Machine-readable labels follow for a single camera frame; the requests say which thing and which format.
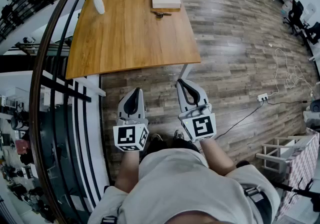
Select person's left forearm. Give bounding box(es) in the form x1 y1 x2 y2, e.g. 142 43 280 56
114 149 141 194

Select small metal tool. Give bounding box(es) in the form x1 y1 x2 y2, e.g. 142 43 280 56
150 10 173 19

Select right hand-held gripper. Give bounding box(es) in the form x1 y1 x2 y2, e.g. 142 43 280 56
176 79 217 143

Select white vase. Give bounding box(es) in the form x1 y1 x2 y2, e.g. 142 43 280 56
92 0 106 15

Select white cable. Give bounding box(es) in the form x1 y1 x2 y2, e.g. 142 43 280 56
267 47 315 98

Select brown wooden handrail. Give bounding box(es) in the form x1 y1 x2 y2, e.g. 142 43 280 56
28 0 89 224

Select black power cable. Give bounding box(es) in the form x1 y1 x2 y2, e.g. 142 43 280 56
214 100 265 141
264 98 309 106

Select white table leg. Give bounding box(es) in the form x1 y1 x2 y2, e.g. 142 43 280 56
177 63 194 81

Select person's right shoe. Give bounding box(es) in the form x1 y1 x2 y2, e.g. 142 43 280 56
173 129 186 142

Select person's right forearm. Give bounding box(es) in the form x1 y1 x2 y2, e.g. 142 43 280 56
198 139 237 178

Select black office chair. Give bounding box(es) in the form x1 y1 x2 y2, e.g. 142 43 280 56
283 0 306 36
302 21 320 47

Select person's black trousers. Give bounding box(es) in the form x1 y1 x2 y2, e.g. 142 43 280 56
145 139 201 156

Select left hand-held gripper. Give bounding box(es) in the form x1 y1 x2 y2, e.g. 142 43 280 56
112 87 150 153

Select black shoulder strap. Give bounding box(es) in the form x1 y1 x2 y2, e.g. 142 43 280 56
100 215 118 224
241 184 275 224

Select white wooden rack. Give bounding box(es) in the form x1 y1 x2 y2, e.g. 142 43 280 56
255 135 311 177

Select person's shoe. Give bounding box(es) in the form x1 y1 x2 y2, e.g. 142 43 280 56
151 132 164 144
173 129 186 142

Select person's light grey shirt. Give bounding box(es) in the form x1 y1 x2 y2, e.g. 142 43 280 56
87 147 281 224

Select person's left shoe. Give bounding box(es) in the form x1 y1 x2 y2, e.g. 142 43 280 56
151 132 164 144

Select pink patterned box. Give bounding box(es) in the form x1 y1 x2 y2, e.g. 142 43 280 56
274 127 320 221

